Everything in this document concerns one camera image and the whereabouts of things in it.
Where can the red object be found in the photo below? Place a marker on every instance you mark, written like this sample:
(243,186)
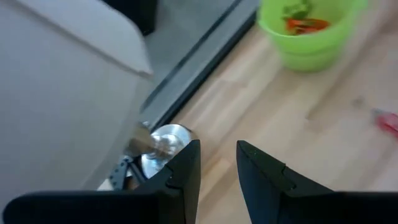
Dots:
(388,123)

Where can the red orange candy packet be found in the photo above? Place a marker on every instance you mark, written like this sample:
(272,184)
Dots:
(306,25)

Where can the green plastic bucket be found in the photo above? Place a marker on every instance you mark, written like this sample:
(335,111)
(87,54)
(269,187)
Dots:
(311,53)

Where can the white shade table lamp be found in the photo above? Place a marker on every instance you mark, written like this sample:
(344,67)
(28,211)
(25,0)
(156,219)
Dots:
(62,93)

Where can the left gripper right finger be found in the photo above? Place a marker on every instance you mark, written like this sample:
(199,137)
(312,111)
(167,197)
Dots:
(264,186)

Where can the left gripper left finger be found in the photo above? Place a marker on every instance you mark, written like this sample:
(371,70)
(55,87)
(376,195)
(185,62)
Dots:
(183,180)

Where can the black aluminium frame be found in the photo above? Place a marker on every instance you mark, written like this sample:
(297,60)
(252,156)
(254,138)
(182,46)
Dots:
(202,77)

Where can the green candy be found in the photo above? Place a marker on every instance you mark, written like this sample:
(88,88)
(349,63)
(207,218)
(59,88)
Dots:
(295,9)

